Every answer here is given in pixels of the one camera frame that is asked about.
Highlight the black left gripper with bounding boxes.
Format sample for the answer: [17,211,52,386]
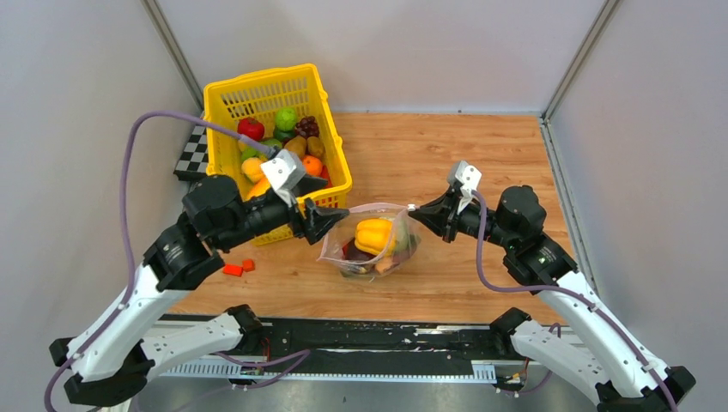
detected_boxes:
[222,173,353,248]

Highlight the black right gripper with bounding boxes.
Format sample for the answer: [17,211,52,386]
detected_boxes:
[408,186,516,250]

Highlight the dark purple mangosteen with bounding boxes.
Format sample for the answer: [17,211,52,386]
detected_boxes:
[342,238,375,264]

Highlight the clear zip top bag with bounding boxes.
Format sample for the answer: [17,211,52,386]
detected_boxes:
[318,203,421,279]

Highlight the yellow bell pepper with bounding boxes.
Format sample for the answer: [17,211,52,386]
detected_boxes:
[355,218,394,256]

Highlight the green white cabbage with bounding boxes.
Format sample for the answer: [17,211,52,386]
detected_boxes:
[393,218,420,254]

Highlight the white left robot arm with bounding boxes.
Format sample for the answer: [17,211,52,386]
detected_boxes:
[50,175,349,407]

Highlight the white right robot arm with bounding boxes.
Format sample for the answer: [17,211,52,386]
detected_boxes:
[409,184,696,411]

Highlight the orange tangerine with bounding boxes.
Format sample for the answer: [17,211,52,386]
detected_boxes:
[301,155,324,177]

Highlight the brown kiwi potato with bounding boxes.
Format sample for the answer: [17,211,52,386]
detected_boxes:
[306,136,325,160]

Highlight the brown pear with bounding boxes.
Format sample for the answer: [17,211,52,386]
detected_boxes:
[284,136,307,160]

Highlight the yellow fruit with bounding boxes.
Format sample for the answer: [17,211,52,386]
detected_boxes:
[240,157,266,184]

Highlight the yellow green mango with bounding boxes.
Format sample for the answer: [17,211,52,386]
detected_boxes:
[261,138,283,148]

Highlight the dark purple grapes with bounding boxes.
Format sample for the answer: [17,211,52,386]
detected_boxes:
[294,116,320,138]

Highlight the green leafy vegetable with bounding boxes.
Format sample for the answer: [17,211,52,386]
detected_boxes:
[240,147,261,162]

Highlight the small red block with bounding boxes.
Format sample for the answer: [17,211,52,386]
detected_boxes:
[241,259,256,272]

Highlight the yellow plastic basket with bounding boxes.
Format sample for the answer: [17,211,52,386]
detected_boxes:
[203,64,353,246]

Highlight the red tomato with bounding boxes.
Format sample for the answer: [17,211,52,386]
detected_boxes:
[237,117,265,142]

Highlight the red toy piece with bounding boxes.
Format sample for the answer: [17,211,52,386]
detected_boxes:
[222,264,244,277]

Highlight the black white checkerboard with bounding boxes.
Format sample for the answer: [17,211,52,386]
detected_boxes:
[173,126,209,182]

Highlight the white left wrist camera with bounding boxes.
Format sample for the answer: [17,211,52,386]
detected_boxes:
[261,149,306,207]

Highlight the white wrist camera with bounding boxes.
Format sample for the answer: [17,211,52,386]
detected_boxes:
[446,161,482,215]
[261,149,306,207]

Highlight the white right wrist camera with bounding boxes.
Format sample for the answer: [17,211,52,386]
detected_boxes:
[446,161,482,215]

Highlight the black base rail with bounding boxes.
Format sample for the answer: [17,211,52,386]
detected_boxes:
[207,317,549,378]

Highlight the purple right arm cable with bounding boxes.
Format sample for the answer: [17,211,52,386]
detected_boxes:
[471,189,681,412]

